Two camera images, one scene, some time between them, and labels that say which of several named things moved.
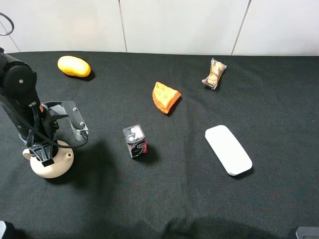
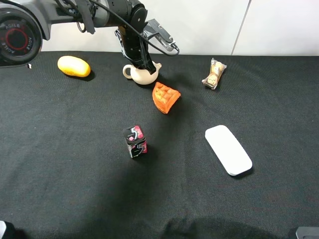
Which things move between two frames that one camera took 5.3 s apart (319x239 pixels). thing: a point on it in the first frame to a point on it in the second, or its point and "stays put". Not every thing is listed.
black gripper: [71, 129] to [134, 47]
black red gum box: [137, 143] stays put
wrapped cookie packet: [217, 68] stays put
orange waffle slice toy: [164, 97] stays put
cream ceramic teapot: [63, 159] to [141, 76]
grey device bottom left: [3, 227] stays put
